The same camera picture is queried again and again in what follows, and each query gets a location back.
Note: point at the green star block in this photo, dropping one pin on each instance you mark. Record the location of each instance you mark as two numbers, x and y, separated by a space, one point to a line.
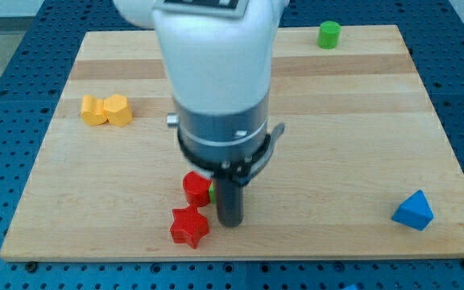
212 196

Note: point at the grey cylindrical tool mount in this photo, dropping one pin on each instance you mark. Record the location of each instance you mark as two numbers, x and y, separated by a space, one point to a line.
233 145

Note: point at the red star block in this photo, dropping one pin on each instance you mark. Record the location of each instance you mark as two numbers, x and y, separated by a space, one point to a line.
189 226

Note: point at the wooden board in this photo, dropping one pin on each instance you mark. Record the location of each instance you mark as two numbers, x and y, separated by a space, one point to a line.
361 136

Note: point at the green cylinder block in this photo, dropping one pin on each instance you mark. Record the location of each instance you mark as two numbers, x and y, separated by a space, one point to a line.
328 35

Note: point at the red cylinder block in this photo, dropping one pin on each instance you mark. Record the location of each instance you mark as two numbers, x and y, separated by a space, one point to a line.
196 189

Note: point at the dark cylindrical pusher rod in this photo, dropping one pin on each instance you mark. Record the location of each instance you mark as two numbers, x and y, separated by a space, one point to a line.
229 202

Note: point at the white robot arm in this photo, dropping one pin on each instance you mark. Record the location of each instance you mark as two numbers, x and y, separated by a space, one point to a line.
217 57

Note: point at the blue triangle block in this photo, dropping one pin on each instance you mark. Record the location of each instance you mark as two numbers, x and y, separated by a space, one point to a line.
414 212

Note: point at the yellow heart block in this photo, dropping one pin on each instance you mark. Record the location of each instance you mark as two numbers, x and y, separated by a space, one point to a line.
92 110

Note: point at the yellow hexagon block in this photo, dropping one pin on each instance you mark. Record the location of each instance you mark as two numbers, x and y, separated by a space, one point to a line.
118 110

